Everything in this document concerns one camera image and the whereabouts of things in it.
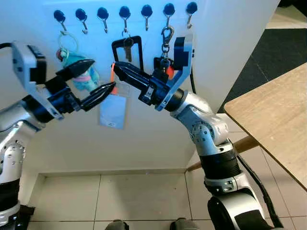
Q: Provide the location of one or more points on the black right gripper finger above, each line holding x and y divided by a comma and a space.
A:
134, 72
134, 84

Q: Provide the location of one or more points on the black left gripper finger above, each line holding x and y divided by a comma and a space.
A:
76, 69
98, 96

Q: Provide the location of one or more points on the clear badge holder orange loop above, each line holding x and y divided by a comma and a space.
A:
113, 110

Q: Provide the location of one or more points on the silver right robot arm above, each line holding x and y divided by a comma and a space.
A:
211, 139

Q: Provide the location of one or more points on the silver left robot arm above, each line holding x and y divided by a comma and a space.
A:
14, 124

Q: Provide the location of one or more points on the carabiner with black car keys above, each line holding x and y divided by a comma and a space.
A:
163, 64

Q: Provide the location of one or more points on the blue head metal hook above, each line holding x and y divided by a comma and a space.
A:
59, 16
80, 14
169, 8
191, 7
147, 10
102, 13
124, 11

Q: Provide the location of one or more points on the white cabinet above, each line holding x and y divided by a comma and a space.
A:
144, 143

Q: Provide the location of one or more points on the black rug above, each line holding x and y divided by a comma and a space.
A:
283, 57

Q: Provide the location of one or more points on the wooden table leg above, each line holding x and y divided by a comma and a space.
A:
247, 143

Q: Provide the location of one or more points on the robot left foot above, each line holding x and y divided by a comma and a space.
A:
117, 225

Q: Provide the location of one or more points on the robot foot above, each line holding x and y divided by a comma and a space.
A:
117, 225
180, 224

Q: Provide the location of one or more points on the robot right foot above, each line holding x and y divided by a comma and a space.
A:
180, 224

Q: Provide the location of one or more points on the black rectangular frame tag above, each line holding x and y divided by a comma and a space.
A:
140, 50

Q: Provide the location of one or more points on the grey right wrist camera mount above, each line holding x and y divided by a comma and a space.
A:
180, 81

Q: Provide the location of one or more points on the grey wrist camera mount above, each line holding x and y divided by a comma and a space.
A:
24, 67
180, 81

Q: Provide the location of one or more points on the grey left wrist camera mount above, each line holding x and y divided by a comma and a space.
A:
24, 67

